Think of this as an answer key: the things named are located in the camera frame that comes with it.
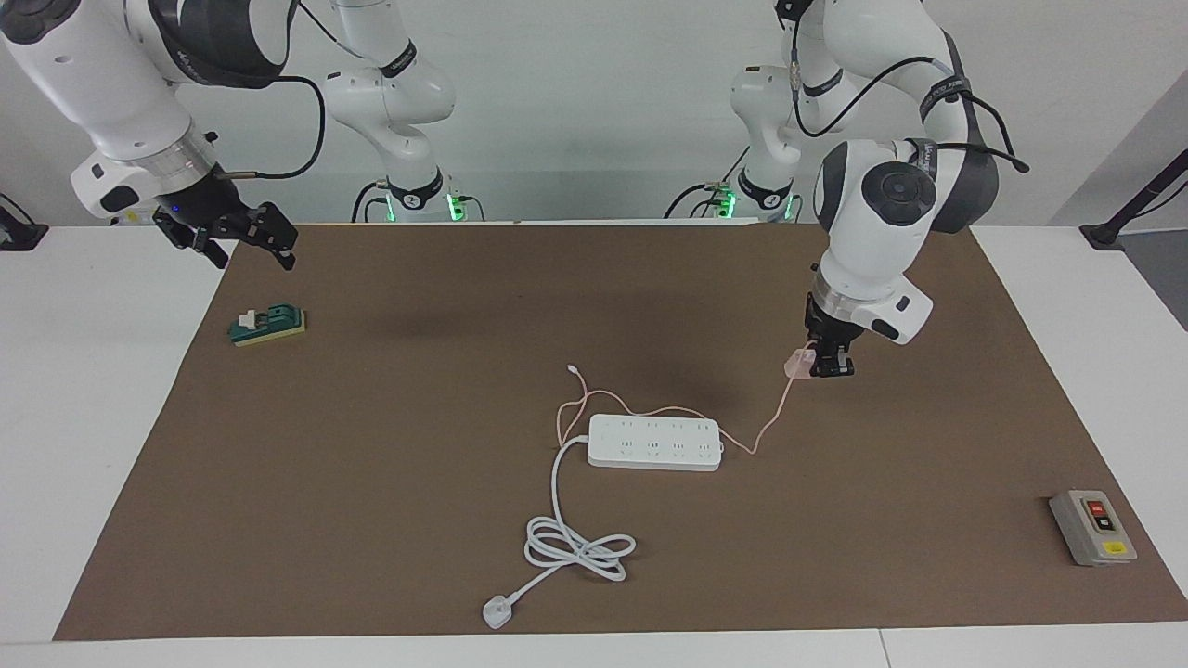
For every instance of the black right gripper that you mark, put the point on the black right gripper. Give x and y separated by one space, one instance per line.
206 209

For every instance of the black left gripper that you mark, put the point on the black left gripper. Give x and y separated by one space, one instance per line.
831 327

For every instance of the pink charger block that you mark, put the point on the pink charger block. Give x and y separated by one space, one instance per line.
798 364

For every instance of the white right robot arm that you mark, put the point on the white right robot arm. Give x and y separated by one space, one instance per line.
93 83

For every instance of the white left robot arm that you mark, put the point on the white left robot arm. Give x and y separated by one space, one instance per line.
882 241

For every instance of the white power strip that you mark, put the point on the white power strip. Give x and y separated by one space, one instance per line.
654 443

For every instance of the black table clamp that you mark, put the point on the black table clamp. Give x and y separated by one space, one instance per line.
20 234

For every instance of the black stand with pole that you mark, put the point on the black stand with pole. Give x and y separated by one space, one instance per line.
1104 234

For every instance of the brown table mat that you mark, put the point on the brown table mat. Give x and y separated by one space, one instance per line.
371 520

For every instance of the green knife switch block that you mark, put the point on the green knife switch block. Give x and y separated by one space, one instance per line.
269 325

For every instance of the grey on-off switch box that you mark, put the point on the grey on-off switch box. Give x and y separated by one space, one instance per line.
1093 527

